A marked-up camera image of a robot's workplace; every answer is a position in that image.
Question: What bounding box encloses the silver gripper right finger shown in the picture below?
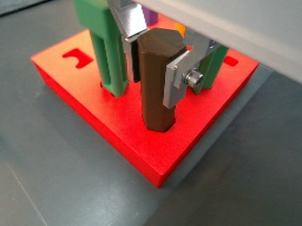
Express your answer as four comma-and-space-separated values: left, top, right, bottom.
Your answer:
163, 31, 220, 109

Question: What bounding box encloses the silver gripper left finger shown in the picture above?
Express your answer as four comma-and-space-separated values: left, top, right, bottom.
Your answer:
107, 0, 148, 82

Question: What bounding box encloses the brown hexagon peg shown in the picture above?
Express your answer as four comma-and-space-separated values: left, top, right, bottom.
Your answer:
137, 28, 185, 132

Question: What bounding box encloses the red foam peg board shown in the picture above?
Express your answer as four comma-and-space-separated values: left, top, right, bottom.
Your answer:
32, 31, 258, 186

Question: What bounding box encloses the purple rectangular peg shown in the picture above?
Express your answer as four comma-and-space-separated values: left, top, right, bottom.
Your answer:
143, 7, 157, 26

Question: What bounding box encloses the green star peg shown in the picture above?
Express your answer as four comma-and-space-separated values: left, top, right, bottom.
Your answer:
194, 46, 228, 94

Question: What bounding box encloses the green triangular peg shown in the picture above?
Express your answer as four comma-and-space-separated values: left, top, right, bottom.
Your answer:
73, 0, 127, 97

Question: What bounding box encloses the yellow orange cylinder peg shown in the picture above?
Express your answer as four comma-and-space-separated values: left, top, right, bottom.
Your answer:
175, 23, 185, 36

